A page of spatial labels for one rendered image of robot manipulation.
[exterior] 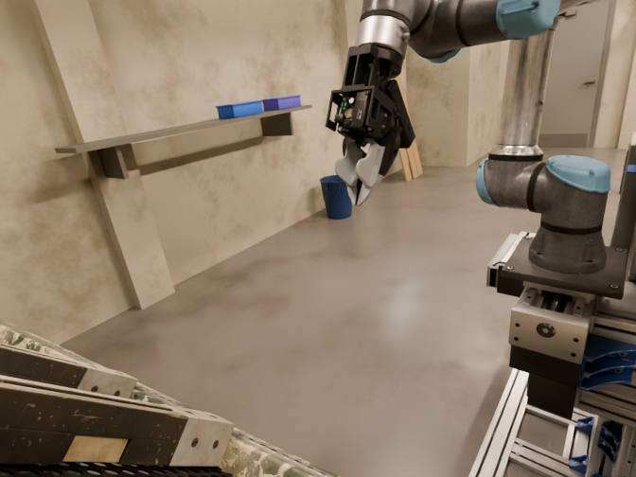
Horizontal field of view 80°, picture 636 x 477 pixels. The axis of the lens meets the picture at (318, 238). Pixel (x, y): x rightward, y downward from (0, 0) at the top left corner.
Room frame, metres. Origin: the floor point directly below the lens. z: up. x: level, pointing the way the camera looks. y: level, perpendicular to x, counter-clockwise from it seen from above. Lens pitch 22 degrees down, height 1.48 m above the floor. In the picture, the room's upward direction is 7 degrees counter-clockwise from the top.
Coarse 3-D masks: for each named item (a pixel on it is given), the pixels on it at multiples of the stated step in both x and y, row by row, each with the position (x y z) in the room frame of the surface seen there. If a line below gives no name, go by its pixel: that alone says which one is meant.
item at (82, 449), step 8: (72, 440) 0.33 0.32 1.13; (80, 440) 0.34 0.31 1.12; (88, 440) 0.35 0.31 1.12; (96, 440) 0.35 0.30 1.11; (104, 440) 0.36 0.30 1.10; (112, 440) 0.36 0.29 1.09; (120, 440) 0.37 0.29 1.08; (72, 448) 0.33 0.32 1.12; (80, 448) 0.34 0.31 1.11; (88, 448) 0.34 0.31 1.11; (96, 448) 0.35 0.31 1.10; (104, 448) 0.36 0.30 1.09; (112, 448) 0.36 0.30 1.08; (120, 448) 0.37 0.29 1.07; (64, 456) 0.32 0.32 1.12; (72, 456) 0.33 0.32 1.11; (80, 456) 0.33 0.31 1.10; (88, 456) 0.34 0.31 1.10; (96, 456) 0.35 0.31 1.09; (104, 456) 0.35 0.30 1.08; (112, 456) 0.36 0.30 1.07
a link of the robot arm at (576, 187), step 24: (552, 168) 0.77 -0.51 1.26; (576, 168) 0.73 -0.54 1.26; (600, 168) 0.72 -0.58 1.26; (528, 192) 0.79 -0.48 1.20; (552, 192) 0.76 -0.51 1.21; (576, 192) 0.72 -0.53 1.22; (600, 192) 0.71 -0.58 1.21; (552, 216) 0.75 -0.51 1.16; (576, 216) 0.72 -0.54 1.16; (600, 216) 0.72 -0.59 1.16
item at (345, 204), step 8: (328, 176) 4.47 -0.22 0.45; (336, 176) 4.48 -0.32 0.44; (328, 184) 4.15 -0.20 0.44; (336, 184) 4.12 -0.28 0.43; (344, 184) 4.14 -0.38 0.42; (328, 192) 4.17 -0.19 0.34; (336, 192) 4.13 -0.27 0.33; (344, 192) 4.15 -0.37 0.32; (328, 200) 4.18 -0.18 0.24; (336, 200) 4.14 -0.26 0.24; (344, 200) 4.15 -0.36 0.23; (328, 208) 4.21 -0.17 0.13; (336, 208) 4.15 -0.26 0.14; (344, 208) 4.16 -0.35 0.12; (328, 216) 4.24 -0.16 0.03; (336, 216) 4.16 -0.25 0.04; (344, 216) 4.16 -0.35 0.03
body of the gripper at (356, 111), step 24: (360, 48) 0.56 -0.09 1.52; (360, 72) 0.56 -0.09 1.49; (384, 72) 0.59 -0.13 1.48; (336, 96) 0.57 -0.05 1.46; (360, 96) 0.53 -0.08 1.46; (384, 96) 0.54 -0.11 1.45; (336, 120) 0.55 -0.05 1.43; (360, 120) 0.52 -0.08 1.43; (384, 120) 0.55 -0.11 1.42; (360, 144) 0.58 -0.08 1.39
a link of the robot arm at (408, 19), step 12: (372, 0) 0.60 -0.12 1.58; (384, 0) 0.59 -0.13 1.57; (396, 0) 0.59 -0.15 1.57; (408, 0) 0.60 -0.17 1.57; (420, 0) 0.62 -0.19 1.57; (372, 12) 0.59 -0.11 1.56; (384, 12) 0.58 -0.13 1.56; (396, 12) 0.59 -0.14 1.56; (408, 12) 0.59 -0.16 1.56; (420, 12) 0.62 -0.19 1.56; (408, 24) 0.59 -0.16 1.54
